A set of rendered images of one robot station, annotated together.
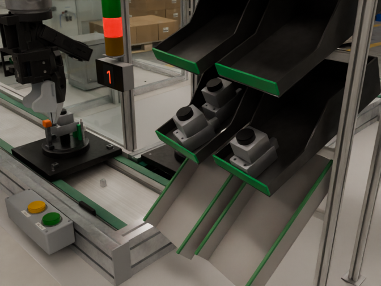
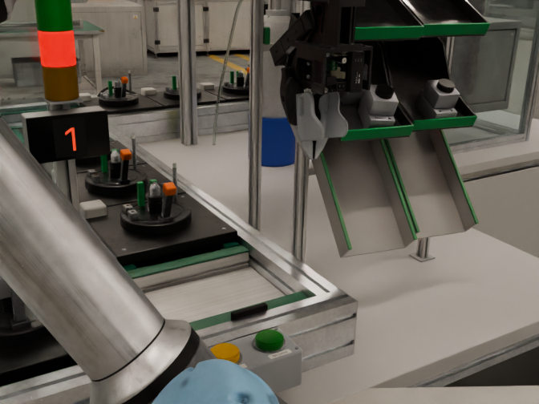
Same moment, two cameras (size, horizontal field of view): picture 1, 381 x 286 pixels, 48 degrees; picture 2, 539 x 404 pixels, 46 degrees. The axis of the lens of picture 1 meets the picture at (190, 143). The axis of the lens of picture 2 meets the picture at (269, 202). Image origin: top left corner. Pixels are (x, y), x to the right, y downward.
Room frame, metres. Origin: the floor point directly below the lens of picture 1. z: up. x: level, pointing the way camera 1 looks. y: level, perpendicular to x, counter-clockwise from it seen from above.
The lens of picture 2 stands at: (0.63, 1.06, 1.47)
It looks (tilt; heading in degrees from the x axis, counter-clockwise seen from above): 21 degrees down; 284
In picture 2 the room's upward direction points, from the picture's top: 1 degrees clockwise
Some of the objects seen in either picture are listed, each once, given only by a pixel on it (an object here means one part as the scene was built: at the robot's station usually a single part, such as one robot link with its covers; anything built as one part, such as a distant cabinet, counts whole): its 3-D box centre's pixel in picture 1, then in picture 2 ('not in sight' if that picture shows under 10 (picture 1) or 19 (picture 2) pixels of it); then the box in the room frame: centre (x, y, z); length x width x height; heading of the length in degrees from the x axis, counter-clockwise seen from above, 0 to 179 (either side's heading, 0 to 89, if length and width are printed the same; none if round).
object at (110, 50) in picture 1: (114, 45); (60, 81); (1.18, 0.21, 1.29); 0.05 x 0.05 x 0.05
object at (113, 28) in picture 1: (113, 26); (57, 47); (1.18, 0.21, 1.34); 0.05 x 0.05 x 0.05
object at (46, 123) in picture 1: (50, 131); (15, 292); (1.15, 0.41, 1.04); 0.04 x 0.02 x 0.08; 135
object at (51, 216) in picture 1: (51, 220); (269, 342); (0.82, 0.32, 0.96); 0.04 x 0.04 x 0.02
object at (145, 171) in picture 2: not in sight; (115, 167); (1.31, -0.19, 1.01); 0.24 x 0.24 x 0.13; 45
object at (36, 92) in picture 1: (38, 100); (311, 128); (0.77, 0.29, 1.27); 0.06 x 0.03 x 0.09; 135
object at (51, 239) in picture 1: (38, 218); (224, 376); (0.86, 0.37, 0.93); 0.21 x 0.07 x 0.06; 45
